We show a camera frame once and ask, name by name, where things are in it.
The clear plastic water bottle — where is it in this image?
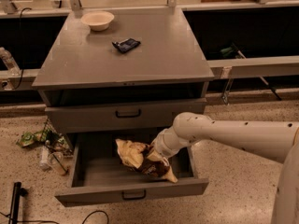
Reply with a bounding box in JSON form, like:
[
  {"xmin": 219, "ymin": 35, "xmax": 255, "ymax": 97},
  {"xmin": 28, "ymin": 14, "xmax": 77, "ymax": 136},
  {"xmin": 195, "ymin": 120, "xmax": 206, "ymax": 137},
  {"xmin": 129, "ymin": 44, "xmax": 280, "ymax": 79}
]
[{"xmin": 0, "ymin": 47, "xmax": 21, "ymax": 77}]

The closed grey upper drawer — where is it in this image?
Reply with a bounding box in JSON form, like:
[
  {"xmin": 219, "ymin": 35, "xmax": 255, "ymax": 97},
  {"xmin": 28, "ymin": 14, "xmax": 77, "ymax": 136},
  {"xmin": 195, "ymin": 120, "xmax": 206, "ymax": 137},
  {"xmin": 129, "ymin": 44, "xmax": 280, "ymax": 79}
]
[{"xmin": 46, "ymin": 98, "xmax": 206, "ymax": 133}]

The white bottle on floor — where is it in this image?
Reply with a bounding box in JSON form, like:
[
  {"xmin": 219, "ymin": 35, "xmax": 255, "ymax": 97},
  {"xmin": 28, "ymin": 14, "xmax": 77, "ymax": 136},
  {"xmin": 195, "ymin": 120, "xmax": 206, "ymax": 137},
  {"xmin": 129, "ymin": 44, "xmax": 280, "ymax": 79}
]
[{"xmin": 39, "ymin": 145, "xmax": 50, "ymax": 171}]

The grey drawer cabinet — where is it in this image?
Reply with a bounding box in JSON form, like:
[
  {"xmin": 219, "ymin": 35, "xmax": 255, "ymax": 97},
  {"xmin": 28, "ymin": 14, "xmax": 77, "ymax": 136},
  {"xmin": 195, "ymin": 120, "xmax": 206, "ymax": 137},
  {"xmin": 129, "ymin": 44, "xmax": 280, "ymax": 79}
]
[{"xmin": 32, "ymin": 7, "xmax": 215, "ymax": 135}]

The beige paper bowl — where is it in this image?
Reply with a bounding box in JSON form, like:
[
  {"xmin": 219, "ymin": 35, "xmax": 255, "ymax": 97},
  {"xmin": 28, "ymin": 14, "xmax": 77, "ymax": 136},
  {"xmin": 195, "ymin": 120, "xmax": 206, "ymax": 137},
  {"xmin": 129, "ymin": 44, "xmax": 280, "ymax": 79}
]
[{"xmin": 80, "ymin": 11, "xmax": 114, "ymax": 32}]

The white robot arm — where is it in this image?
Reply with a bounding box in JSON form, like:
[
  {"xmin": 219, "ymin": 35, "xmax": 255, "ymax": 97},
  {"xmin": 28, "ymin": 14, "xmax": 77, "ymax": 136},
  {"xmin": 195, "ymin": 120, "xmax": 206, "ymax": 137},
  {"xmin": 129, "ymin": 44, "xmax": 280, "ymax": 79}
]
[{"xmin": 152, "ymin": 112, "xmax": 299, "ymax": 224}]

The green object behind rail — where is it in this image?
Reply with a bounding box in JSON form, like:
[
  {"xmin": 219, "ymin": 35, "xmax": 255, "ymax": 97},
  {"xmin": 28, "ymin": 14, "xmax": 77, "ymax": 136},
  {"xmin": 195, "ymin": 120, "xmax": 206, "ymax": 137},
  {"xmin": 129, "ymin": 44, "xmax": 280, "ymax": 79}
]
[{"xmin": 221, "ymin": 43, "xmax": 245, "ymax": 59}]

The open grey bottom drawer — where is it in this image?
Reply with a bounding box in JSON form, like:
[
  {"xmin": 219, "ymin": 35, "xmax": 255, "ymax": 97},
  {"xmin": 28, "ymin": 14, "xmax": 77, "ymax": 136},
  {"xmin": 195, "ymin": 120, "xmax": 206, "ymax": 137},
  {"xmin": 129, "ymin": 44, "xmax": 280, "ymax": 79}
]
[{"xmin": 55, "ymin": 128, "xmax": 208, "ymax": 207}]

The brown chip bag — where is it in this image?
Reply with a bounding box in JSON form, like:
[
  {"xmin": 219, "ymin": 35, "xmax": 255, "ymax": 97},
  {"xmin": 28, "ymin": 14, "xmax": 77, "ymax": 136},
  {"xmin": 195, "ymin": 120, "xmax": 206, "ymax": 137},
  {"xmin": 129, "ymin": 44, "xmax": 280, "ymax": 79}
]
[{"xmin": 115, "ymin": 139, "xmax": 178, "ymax": 183}]

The dark blue snack wrapper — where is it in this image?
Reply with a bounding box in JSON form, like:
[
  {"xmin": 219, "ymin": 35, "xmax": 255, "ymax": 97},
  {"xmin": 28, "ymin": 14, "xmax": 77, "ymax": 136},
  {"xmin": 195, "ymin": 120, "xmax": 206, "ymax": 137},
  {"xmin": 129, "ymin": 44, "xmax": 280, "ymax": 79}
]
[{"xmin": 112, "ymin": 38, "xmax": 141, "ymax": 53}]

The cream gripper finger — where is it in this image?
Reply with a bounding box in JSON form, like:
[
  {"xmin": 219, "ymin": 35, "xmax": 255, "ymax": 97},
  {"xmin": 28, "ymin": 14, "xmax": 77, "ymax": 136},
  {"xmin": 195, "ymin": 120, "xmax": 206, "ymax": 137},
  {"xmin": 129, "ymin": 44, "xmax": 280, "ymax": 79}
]
[{"xmin": 147, "ymin": 148, "xmax": 169, "ymax": 166}]

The green snack bag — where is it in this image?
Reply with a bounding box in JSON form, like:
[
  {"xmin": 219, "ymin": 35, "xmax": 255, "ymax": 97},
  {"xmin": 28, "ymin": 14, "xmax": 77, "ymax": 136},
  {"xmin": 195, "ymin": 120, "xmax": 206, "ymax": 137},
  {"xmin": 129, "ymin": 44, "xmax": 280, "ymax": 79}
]
[{"xmin": 17, "ymin": 131, "xmax": 49, "ymax": 147}]

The black floor cable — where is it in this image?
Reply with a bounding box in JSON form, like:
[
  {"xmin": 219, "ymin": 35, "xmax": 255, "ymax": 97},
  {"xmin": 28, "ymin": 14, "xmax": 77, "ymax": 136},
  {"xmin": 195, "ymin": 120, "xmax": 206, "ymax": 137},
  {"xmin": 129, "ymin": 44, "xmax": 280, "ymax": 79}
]
[{"xmin": 0, "ymin": 210, "xmax": 110, "ymax": 224}]

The grey metal rail frame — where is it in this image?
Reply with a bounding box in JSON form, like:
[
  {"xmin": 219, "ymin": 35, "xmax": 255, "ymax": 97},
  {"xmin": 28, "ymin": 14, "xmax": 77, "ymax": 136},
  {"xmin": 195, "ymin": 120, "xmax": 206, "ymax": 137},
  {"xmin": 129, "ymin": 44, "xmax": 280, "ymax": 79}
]
[{"xmin": 1, "ymin": 0, "xmax": 298, "ymax": 106}]

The black stand on floor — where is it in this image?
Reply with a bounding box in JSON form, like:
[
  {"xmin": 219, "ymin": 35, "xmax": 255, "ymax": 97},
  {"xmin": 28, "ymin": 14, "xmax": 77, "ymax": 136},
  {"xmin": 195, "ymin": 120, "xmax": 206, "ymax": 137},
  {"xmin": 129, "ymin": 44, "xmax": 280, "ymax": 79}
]
[{"xmin": 8, "ymin": 182, "xmax": 27, "ymax": 224}]

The clear plastic cup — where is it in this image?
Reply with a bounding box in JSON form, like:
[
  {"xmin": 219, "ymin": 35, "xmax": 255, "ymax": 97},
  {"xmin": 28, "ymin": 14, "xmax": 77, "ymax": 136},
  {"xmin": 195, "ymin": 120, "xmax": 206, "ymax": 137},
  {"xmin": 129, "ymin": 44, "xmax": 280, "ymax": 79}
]
[{"xmin": 48, "ymin": 152, "xmax": 67, "ymax": 175}]

